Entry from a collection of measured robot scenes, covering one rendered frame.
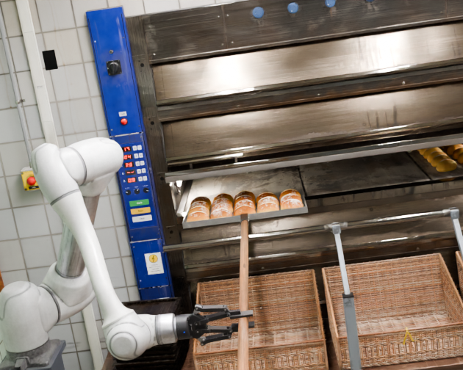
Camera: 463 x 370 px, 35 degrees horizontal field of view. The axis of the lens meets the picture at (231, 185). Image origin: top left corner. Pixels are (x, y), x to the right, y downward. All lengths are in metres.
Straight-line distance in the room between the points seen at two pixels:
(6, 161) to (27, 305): 1.03
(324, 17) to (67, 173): 1.45
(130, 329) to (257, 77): 1.53
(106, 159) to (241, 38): 1.10
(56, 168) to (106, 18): 1.12
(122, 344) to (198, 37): 1.61
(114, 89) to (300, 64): 0.82
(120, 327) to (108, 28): 1.57
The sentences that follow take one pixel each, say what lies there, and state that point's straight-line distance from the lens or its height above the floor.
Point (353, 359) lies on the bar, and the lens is 3.05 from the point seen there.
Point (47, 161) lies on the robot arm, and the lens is 2.33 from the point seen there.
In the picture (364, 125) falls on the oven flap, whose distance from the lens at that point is 3.34.
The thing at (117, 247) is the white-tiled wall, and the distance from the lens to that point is 3.52.
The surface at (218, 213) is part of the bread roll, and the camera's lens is 3.24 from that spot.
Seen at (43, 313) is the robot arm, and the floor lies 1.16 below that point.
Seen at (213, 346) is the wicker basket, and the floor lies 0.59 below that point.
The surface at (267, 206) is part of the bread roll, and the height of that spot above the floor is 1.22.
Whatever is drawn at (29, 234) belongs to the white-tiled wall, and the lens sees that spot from 3.60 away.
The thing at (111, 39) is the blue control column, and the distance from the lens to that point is 3.29.
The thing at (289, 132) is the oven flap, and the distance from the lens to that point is 3.31.
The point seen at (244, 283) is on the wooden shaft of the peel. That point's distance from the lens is 2.50.
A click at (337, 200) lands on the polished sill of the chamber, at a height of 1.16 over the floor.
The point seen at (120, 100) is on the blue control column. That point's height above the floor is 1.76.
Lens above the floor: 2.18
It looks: 15 degrees down
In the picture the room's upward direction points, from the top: 8 degrees counter-clockwise
